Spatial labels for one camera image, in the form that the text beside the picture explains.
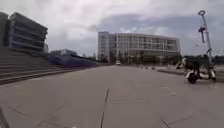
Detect wide grey concrete steps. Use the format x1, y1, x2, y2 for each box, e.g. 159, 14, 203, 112
0, 47, 101, 86

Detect grey concrete slab pavement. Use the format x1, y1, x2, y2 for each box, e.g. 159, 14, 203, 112
0, 64, 224, 128

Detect row of dark trees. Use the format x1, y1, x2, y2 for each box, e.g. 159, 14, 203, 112
179, 53, 224, 66

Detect low distant building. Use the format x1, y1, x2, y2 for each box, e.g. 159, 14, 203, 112
49, 48, 78, 58

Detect low concrete kerb wall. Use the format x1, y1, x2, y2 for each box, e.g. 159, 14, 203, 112
156, 68, 224, 84

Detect large pale glass-fronted building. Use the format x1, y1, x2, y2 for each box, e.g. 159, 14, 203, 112
97, 31, 182, 65

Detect dark layered concrete building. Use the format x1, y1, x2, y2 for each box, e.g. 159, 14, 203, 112
0, 11, 50, 55

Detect tall lamp pole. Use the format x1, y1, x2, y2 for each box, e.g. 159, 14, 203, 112
197, 9, 214, 69

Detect parked motor scooter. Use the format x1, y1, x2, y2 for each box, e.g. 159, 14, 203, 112
180, 48, 218, 85

